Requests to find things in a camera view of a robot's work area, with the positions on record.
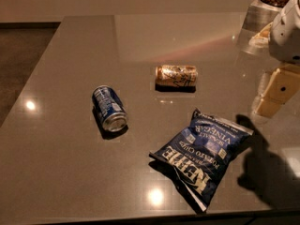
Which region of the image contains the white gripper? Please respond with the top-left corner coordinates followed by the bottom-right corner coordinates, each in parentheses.
top-left (248, 0), bottom-right (300, 118)

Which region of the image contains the blue pepsi can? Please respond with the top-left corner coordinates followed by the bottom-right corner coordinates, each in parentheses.
top-left (92, 85), bottom-right (128, 132)

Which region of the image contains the gold soda can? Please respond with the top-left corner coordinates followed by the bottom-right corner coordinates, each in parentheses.
top-left (156, 65), bottom-right (198, 87)

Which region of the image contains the metal dispenser base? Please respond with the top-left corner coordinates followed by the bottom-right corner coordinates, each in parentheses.
top-left (237, 0), bottom-right (281, 55)

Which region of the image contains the blue kettle chips bag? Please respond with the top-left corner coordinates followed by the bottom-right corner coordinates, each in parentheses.
top-left (149, 109), bottom-right (253, 212)

